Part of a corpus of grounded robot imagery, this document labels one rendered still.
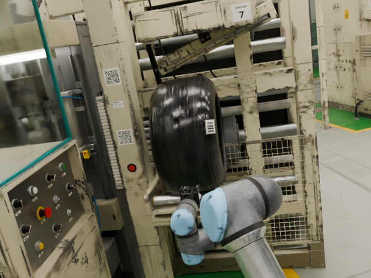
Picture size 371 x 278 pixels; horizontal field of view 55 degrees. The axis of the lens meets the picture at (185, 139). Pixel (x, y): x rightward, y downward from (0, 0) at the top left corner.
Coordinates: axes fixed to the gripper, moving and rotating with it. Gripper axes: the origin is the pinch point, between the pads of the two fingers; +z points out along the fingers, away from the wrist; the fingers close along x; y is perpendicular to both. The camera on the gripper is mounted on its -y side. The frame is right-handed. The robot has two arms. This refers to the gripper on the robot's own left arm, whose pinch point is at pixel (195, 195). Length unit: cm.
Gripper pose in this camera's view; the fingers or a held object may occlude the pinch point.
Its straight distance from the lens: 152.1
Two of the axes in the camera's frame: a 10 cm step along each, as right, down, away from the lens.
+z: 1.5, -1.7, 9.7
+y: -1.4, -9.8, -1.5
